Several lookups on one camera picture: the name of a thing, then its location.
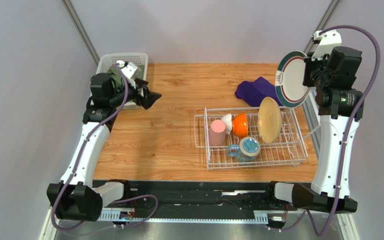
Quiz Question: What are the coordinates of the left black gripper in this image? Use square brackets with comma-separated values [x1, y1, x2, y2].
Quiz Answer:
[108, 78, 162, 110]

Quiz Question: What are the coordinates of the white plate green red rim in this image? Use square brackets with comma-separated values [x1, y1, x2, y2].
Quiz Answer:
[275, 50, 310, 109]

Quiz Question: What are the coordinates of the yellow bear plate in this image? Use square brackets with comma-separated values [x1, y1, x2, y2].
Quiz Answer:
[257, 97, 282, 144]

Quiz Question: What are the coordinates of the white patterned small bowl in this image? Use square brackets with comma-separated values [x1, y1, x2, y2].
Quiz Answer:
[221, 113, 233, 135]

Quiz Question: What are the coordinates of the orange bowl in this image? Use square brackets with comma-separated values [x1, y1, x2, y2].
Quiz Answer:
[232, 113, 248, 139]

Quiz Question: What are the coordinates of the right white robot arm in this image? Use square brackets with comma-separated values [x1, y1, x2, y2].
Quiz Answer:
[267, 46, 363, 214]

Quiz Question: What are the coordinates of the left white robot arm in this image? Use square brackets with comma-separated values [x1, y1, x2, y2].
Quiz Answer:
[46, 73, 162, 226]

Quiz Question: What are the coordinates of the olive green cloth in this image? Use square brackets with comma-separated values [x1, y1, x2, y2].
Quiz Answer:
[106, 65, 144, 81]

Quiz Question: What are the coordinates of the white plastic basket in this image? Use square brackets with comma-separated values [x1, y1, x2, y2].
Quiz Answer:
[90, 52, 148, 110]

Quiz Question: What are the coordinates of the purple cloth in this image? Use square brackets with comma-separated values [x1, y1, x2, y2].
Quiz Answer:
[234, 76, 283, 107]

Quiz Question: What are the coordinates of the pink cup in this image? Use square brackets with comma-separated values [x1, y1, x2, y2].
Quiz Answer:
[208, 119, 226, 146]

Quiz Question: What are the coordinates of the blue glass mug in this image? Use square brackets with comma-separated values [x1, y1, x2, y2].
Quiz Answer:
[226, 136, 261, 163]

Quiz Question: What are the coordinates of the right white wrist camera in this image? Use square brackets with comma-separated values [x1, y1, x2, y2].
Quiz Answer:
[311, 30, 342, 62]

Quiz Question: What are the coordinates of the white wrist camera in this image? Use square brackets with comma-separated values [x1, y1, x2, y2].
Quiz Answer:
[116, 60, 142, 80]
[311, 30, 342, 62]

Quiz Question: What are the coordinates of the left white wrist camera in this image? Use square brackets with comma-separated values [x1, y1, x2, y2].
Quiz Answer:
[116, 60, 142, 80]

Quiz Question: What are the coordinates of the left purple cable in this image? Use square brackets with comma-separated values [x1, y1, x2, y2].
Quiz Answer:
[50, 61, 160, 232]

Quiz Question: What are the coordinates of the purple cable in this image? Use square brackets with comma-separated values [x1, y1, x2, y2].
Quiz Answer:
[268, 25, 381, 237]
[50, 61, 160, 232]

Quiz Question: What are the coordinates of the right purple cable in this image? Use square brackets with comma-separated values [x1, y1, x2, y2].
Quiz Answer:
[268, 25, 381, 237]

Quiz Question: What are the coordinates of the white wire dish rack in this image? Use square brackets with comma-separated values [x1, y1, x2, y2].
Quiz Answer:
[193, 107, 308, 170]

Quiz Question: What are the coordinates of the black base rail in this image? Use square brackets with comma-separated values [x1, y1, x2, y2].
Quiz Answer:
[99, 180, 297, 224]

